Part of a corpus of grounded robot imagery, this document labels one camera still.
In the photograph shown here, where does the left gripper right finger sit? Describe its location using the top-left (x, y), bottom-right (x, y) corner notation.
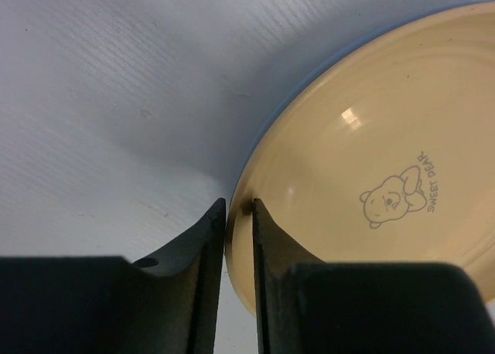
top-left (251, 199), bottom-right (494, 353)

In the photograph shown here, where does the orange yellow plate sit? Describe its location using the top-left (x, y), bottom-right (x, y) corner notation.
top-left (226, 2), bottom-right (494, 311)

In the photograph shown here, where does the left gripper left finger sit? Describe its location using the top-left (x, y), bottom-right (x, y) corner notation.
top-left (1, 199), bottom-right (226, 353)

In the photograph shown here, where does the blue plate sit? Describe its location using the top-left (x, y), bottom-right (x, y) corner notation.
top-left (229, 0), bottom-right (493, 195)

